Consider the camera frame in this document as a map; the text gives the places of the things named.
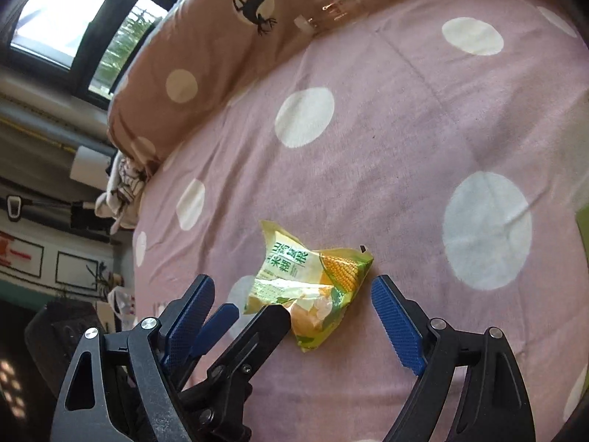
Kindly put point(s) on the black-framed window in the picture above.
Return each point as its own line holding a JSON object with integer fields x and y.
{"x": 60, "y": 14}

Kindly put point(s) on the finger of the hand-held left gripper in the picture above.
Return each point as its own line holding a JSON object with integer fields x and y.
{"x": 216, "y": 327}
{"x": 257, "y": 345}

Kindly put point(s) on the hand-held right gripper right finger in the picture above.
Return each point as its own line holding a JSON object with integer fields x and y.
{"x": 398, "y": 327}

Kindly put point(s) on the white patterned cloth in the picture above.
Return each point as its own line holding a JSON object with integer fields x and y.
{"x": 122, "y": 188}

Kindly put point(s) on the brown polka-dot deer cushion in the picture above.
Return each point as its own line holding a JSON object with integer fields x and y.
{"x": 207, "y": 32}

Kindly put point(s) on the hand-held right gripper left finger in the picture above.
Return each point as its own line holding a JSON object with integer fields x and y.
{"x": 188, "y": 317}

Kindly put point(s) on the white paper roll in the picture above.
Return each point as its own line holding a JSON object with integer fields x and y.
{"x": 89, "y": 165}

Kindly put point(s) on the white plastic bag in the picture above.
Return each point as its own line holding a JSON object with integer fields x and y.
{"x": 122, "y": 301}

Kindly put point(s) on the green cardboard box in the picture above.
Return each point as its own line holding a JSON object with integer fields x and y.
{"x": 583, "y": 225}

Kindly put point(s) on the yellow-green corn snack packet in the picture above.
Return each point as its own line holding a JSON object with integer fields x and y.
{"x": 303, "y": 276}

